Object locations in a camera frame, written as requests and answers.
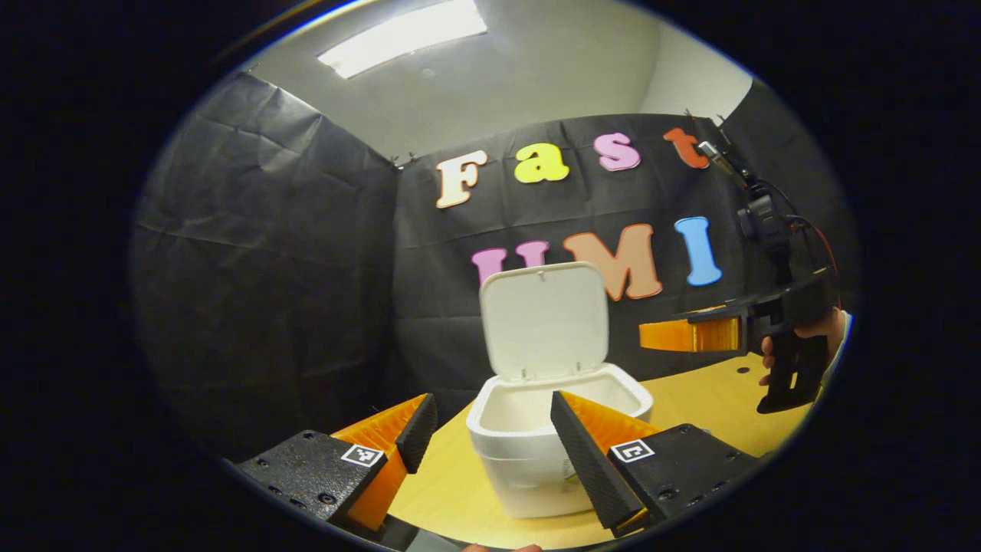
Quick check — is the red and black cable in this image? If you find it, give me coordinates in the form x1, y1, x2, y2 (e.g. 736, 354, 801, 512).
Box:
786, 217, 842, 307

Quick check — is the white desktop garbage bin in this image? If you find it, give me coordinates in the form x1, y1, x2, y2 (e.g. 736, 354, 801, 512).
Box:
466, 262, 654, 519

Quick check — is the ceiling light panel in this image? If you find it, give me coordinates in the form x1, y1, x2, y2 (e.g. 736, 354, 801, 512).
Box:
317, 0, 489, 80

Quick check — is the black backdrop cloth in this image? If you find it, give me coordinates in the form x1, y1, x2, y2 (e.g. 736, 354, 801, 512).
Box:
130, 71, 859, 461

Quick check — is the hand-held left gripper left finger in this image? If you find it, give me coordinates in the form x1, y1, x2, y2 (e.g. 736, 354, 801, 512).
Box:
234, 393, 438, 534

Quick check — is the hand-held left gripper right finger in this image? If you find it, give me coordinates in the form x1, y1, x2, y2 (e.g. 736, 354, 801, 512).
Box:
550, 391, 760, 537

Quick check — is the wooden desktop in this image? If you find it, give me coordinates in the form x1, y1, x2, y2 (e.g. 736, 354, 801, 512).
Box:
387, 353, 813, 551

